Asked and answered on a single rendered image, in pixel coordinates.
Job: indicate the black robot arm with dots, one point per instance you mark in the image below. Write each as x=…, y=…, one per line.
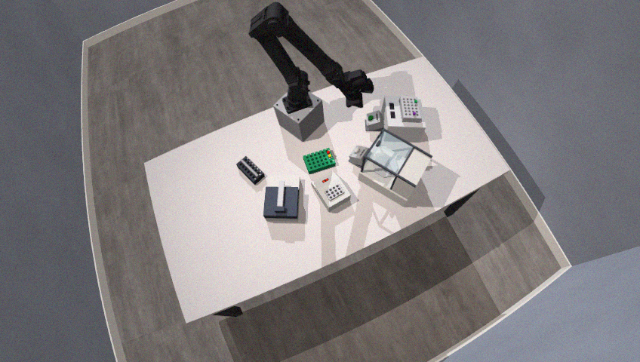
x=274, y=20

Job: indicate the green tube rack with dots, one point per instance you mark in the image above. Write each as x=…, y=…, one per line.
x=317, y=161

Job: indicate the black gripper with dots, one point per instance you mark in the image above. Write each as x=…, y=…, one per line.
x=350, y=103

